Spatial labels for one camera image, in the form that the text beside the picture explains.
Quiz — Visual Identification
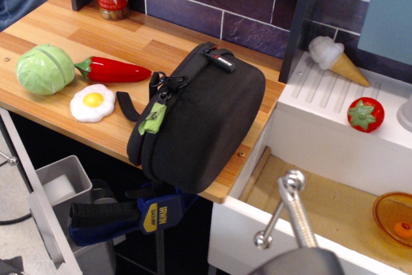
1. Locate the dark grey shelf post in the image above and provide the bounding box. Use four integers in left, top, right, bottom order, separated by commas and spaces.
279, 0, 317, 84

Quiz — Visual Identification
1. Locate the black zipper case bag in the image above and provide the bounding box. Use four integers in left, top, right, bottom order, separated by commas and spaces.
126, 43, 266, 194

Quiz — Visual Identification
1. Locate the toy fried egg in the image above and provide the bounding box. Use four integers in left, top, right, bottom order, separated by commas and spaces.
70, 84, 116, 122

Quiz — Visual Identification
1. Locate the red toy chili pepper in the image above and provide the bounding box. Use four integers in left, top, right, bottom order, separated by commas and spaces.
74, 56, 152, 82

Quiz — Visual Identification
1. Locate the teal cabinet box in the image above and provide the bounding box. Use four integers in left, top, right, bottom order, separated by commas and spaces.
358, 0, 411, 64

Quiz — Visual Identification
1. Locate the green tape zipper pull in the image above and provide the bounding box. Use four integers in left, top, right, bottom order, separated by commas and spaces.
138, 102, 167, 135

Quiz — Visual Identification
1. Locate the green toy cabbage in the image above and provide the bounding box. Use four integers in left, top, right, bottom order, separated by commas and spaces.
15, 44, 75, 95

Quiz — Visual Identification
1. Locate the grey plastic bin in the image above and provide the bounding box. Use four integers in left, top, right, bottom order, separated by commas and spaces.
28, 155, 117, 274

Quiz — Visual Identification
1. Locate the red toy tomato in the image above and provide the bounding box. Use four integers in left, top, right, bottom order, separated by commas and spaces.
347, 97, 385, 133

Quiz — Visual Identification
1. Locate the black wrist strap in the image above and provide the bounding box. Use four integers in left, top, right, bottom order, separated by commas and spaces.
116, 91, 141, 123

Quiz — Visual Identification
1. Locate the orange transparent plastic bowl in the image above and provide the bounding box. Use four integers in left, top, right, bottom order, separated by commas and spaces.
373, 192, 411, 249

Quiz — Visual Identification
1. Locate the white toy sink unit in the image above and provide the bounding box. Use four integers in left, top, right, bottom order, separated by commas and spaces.
208, 52, 411, 274

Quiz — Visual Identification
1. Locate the toy ice cream cone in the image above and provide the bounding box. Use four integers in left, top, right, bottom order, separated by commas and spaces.
308, 36, 370, 87

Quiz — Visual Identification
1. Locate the blue Irwin bar clamp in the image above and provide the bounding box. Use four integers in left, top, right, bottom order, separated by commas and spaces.
69, 181, 198, 246

